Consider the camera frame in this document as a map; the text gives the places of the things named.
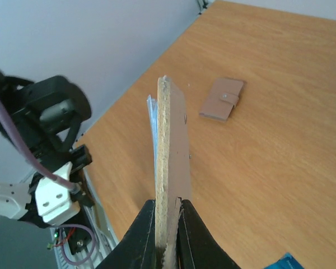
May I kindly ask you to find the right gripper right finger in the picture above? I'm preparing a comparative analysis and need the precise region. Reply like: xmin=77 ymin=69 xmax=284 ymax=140
xmin=178 ymin=200 xmax=240 ymax=268

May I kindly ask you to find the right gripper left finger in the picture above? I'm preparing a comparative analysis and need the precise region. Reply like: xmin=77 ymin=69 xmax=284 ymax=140
xmin=97 ymin=200 xmax=156 ymax=269

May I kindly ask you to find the beige card holder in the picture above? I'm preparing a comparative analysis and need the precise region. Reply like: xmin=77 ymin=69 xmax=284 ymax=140
xmin=153 ymin=76 xmax=192 ymax=268

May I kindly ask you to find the light blue credit card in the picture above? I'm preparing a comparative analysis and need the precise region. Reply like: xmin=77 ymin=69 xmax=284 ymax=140
xmin=265 ymin=253 xmax=304 ymax=269

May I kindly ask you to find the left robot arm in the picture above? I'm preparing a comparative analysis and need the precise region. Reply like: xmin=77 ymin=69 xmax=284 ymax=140
xmin=0 ymin=71 xmax=95 ymax=228

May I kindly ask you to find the brown card holder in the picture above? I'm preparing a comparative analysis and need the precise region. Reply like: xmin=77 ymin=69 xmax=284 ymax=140
xmin=199 ymin=77 xmax=245 ymax=122

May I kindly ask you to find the left circuit board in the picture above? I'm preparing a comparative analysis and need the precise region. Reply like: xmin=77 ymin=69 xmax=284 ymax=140
xmin=46 ymin=232 xmax=59 ymax=250

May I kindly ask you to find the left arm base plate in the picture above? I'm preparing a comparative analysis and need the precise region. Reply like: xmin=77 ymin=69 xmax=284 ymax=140
xmin=62 ymin=227 xmax=92 ymax=255

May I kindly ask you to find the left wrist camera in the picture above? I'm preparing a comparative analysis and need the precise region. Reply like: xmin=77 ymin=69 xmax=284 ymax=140
xmin=35 ymin=177 xmax=81 ymax=226

